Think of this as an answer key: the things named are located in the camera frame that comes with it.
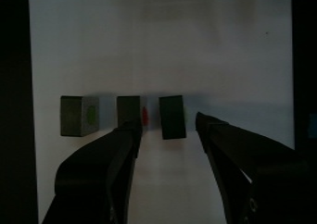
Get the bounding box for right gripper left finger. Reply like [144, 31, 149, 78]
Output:
[41, 119, 144, 224]

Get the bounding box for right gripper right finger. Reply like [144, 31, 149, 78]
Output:
[194, 111, 317, 224]

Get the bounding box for toy sushi roll green centre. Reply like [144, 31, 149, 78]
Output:
[59, 94, 101, 138]
[158, 94, 190, 141]

